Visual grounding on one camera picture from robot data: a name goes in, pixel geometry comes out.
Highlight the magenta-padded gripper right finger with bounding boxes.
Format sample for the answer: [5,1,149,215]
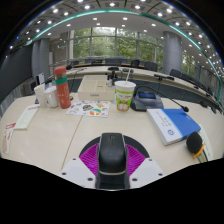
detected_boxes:
[124,143,165,190]

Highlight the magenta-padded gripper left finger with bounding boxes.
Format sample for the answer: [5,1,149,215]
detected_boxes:
[59,143,101,190]

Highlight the black computer mouse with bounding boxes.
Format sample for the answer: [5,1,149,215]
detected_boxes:
[95,132,130,177]

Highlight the blue and white book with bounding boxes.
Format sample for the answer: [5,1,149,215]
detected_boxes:
[146,107,202,146]

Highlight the colourful sticker sheet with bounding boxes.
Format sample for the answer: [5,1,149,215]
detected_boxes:
[65,99,111,118]

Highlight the white paper sheet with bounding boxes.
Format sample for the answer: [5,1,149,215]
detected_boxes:
[198,124,214,162]

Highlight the conference microphone base unit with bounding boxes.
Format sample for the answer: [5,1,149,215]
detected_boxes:
[129,85,190,113]

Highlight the white booklet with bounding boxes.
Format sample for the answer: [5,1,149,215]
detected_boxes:
[13,103,41,131]

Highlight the paper drink cup with straw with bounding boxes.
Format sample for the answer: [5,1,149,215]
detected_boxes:
[114,68,137,112]

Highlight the red bottle with green band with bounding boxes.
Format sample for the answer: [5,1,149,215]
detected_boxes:
[53,65,72,110]

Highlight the beige cardboard box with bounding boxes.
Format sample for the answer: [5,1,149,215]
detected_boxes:
[76,74,116,102]

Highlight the tall white cup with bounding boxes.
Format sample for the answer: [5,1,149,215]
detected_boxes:
[33,83,48,108]

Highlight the white standing sign board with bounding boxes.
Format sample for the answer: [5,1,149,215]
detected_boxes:
[34,72,46,86]

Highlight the long curved conference desk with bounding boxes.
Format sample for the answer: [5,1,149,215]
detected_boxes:
[46,64,223,108]

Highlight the dark office chairs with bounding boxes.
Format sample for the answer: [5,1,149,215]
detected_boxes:
[68,58,218,98]

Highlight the ceiling lights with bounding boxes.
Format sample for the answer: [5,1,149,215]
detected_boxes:
[8,0,223,68]

